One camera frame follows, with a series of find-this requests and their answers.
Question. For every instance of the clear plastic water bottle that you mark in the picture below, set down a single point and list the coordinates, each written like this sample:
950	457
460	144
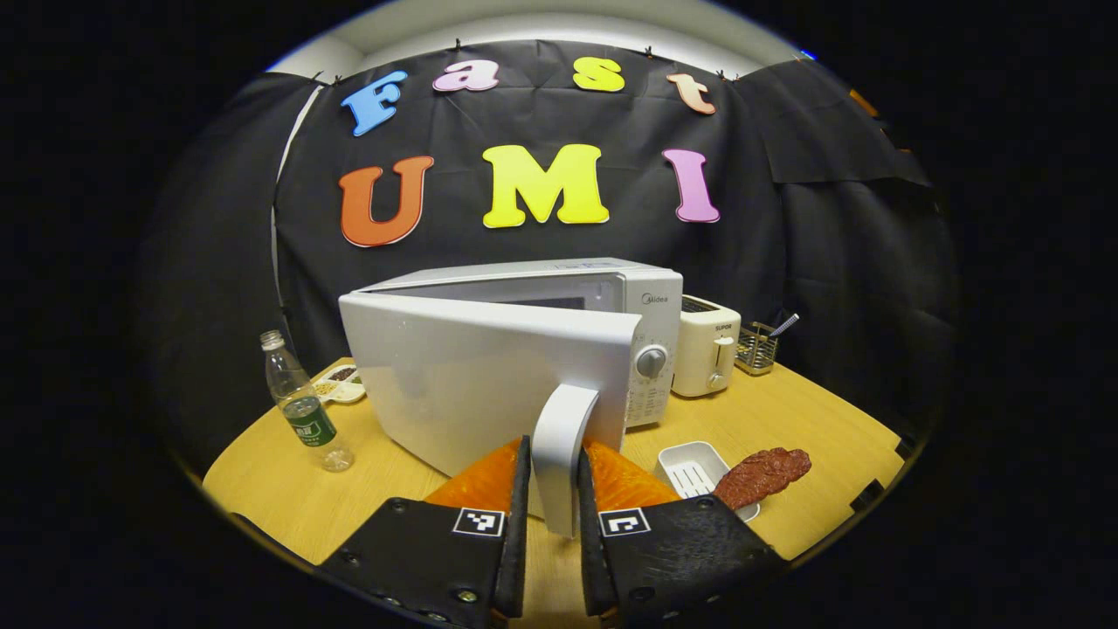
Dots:
306	411

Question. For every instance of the cream white toaster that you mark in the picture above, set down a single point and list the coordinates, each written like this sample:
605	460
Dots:
703	349

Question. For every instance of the white divided snack dish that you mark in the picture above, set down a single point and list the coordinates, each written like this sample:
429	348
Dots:
342	384

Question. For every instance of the metal spoon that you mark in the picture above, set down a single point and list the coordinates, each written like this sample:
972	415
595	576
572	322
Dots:
784	325

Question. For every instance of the white microwave oven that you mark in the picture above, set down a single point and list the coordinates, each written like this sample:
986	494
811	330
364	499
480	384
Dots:
454	384

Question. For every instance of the white rectangular tray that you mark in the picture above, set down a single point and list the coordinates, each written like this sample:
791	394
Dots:
686	467

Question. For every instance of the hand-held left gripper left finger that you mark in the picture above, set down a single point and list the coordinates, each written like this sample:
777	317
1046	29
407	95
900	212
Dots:
515	559

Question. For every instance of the black backdrop cloth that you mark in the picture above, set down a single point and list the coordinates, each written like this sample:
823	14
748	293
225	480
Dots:
786	262

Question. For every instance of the reddish brown meat slab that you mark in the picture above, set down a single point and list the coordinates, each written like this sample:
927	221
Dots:
760	476

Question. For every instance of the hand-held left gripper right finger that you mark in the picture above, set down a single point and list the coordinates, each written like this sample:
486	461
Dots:
589	559

